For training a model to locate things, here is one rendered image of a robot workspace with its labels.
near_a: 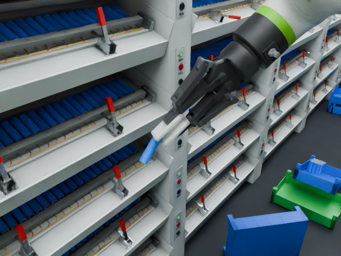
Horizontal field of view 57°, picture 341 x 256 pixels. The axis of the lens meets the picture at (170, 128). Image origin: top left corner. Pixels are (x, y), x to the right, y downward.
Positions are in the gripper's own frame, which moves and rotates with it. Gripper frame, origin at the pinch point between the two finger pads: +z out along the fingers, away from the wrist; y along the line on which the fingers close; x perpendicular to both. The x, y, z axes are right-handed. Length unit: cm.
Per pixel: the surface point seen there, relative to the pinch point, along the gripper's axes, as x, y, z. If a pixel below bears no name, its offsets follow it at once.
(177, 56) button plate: 25.0, 4.9, -11.7
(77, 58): 14.3, -17.7, 3.6
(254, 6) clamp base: 50, 28, -45
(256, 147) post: 53, 92, -12
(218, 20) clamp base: 36.4, 12.9, -28.6
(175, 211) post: 21, 46, 25
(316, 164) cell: 43, 125, -29
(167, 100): 23.0, 11.1, -1.4
